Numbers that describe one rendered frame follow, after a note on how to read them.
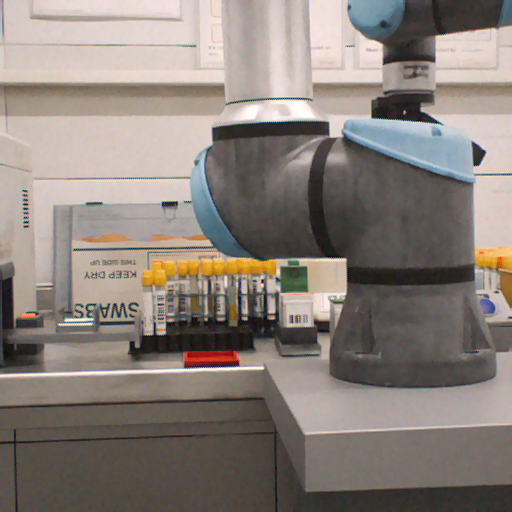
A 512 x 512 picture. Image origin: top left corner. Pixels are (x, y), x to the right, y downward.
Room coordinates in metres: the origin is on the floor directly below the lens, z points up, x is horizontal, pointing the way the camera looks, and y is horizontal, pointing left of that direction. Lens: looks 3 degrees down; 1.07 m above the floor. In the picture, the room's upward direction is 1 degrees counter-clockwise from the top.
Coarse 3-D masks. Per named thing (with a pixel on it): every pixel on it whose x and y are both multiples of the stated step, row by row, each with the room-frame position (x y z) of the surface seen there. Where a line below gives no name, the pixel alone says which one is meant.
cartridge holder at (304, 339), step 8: (280, 328) 1.14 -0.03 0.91; (288, 328) 1.14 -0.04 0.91; (296, 328) 1.14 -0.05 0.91; (304, 328) 1.14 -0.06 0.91; (312, 328) 1.14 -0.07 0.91; (280, 336) 1.14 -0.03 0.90; (288, 336) 1.14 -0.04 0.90; (296, 336) 1.14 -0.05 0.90; (304, 336) 1.14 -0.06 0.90; (312, 336) 1.14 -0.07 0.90; (280, 344) 1.13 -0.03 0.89; (288, 344) 1.13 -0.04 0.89; (296, 344) 1.13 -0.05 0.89; (304, 344) 1.13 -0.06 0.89; (312, 344) 1.13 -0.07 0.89; (280, 352) 1.12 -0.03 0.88; (288, 352) 1.12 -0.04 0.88; (296, 352) 1.12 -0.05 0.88; (304, 352) 1.12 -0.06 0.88; (312, 352) 1.12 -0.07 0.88; (320, 352) 1.12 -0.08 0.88
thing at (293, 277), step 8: (288, 264) 1.20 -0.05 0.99; (296, 264) 1.20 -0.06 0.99; (280, 272) 1.19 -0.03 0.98; (288, 272) 1.19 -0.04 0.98; (296, 272) 1.19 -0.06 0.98; (304, 272) 1.19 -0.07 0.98; (280, 280) 1.19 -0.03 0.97; (288, 280) 1.19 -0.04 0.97; (296, 280) 1.19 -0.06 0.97; (304, 280) 1.19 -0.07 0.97; (280, 288) 1.19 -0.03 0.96; (288, 288) 1.19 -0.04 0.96; (296, 288) 1.19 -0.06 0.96; (304, 288) 1.19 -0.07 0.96
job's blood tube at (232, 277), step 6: (228, 276) 1.21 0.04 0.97; (234, 276) 1.21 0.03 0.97; (228, 282) 1.21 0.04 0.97; (234, 282) 1.21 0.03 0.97; (228, 288) 1.21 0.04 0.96; (234, 288) 1.21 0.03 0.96; (228, 294) 1.21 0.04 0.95; (234, 294) 1.21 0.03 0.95; (228, 300) 1.21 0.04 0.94; (234, 300) 1.21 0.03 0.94; (228, 306) 1.21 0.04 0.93; (234, 306) 1.21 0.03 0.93; (234, 312) 1.21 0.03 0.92; (234, 318) 1.21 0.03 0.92; (234, 324) 1.21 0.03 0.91
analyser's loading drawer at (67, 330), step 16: (64, 320) 1.13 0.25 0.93; (80, 320) 1.13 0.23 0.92; (96, 320) 1.09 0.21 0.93; (16, 336) 1.07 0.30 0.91; (32, 336) 1.07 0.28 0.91; (48, 336) 1.07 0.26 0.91; (64, 336) 1.08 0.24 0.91; (80, 336) 1.08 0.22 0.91; (96, 336) 1.08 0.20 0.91; (112, 336) 1.08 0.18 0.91; (128, 336) 1.08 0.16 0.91
